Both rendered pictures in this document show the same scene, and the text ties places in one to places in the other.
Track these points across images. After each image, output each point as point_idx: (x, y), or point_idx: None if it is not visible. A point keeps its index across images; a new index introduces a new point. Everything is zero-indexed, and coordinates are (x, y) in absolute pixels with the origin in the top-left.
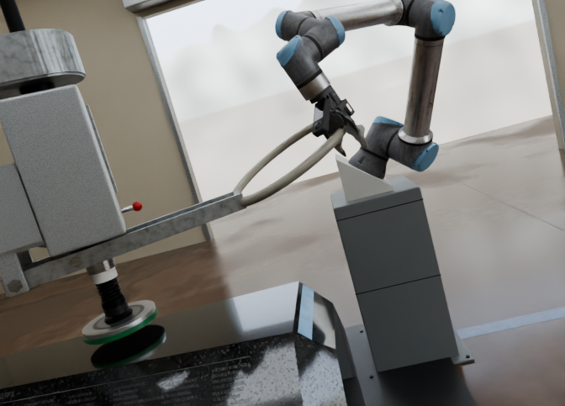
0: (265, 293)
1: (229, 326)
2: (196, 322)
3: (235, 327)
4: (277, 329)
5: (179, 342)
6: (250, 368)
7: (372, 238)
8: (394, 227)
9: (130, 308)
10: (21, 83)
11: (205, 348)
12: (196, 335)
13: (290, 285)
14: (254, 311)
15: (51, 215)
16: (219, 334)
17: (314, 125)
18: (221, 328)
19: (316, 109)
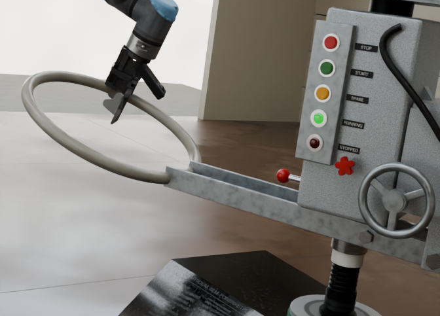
0: (204, 271)
1: (274, 275)
2: (279, 295)
3: (274, 272)
4: (264, 255)
5: (315, 292)
6: None
7: None
8: None
9: (321, 305)
10: (415, 4)
11: (310, 277)
12: (299, 287)
13: (183, 262)
14: (243, 269)
15: None
16: (289, 276)
17: (159, 87)
18: (279, 278)
19: (148, 70)
